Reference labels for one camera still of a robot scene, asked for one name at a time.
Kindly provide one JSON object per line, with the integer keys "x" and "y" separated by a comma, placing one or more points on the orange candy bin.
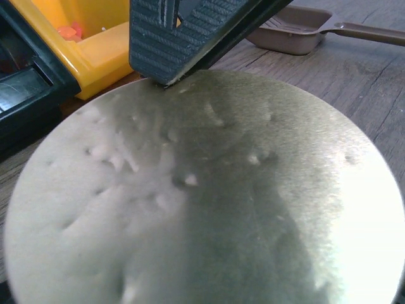
{"x": 91, "y": 38}

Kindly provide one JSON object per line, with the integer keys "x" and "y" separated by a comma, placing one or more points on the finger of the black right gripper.
{"x": 164, "y": 43}
{"x": 260, "y": 12}

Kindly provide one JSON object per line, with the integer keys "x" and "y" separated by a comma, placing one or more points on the gold round lid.
{"x": 225, "y": 188}

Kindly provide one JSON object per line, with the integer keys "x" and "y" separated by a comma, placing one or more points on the brown plastic scoop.
{"x": 297, "y": 30}

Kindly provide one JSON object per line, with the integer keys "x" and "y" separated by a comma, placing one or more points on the black candy bin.
{"x": 34, "y": 82}

